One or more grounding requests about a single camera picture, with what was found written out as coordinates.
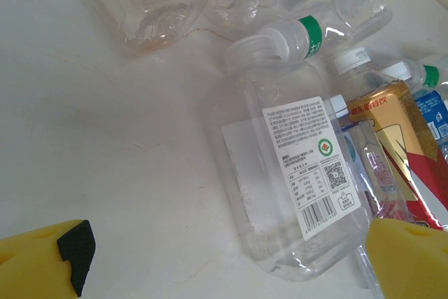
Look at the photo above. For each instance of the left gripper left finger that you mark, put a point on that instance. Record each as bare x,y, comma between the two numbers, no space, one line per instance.
28,267

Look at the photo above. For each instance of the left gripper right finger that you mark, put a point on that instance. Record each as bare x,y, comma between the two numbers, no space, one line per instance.
413,264

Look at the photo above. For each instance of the small bottle purple label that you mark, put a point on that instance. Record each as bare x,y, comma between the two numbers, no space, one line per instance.
376,169

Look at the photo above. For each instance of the gold red label bottle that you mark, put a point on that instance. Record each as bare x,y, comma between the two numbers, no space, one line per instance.
395,131

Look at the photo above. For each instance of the blue label bottle white cap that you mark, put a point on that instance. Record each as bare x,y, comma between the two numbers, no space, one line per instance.
432,113

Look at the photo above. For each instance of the large clear bottle white label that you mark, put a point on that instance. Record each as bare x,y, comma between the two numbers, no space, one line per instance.
266,180

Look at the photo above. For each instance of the clear bottle green neck band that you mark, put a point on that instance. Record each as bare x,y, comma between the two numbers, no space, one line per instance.
430,75
353,8

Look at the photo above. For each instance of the clear bottle barcode label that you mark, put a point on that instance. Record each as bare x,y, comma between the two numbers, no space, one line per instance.
115,5

